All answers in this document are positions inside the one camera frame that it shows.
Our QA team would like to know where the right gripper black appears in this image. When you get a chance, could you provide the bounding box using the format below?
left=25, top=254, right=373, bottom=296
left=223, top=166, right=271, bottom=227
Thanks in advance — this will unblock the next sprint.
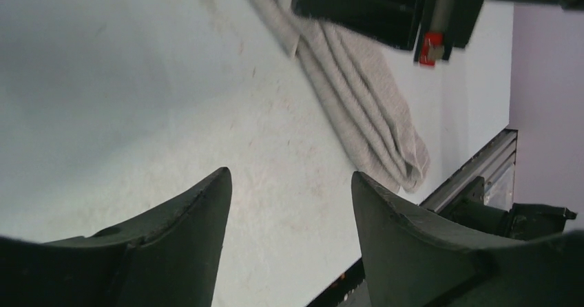
left=292, top=0, right=583, bottom=66

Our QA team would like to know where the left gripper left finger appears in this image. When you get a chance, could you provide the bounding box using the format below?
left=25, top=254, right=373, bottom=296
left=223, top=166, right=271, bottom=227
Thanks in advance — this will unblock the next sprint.
left=1, top=167, right=232, bottom=306

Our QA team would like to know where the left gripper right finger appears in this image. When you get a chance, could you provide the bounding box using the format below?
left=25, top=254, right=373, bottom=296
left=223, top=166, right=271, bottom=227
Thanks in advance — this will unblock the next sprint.
left=351, top=172, right=583, bottom=306

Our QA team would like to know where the grey cloth napkin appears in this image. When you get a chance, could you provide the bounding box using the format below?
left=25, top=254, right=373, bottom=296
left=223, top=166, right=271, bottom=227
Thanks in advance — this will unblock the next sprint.
left=250, top=0, right=430, bottom=193

